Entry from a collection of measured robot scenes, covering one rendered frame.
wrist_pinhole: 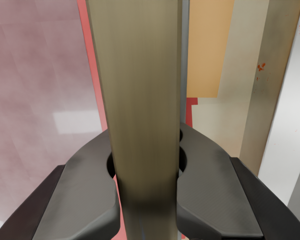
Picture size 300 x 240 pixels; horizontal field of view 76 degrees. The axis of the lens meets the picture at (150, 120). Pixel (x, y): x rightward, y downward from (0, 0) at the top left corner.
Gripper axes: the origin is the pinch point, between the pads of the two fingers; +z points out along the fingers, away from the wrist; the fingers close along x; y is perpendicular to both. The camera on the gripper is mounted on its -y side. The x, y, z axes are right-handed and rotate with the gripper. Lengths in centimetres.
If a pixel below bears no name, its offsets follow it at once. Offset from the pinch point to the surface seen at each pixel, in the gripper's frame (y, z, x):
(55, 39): -5.5, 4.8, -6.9
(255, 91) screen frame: -0.6, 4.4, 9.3
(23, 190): 10.0, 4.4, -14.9
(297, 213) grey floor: 152, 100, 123
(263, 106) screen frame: 0.2, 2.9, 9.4
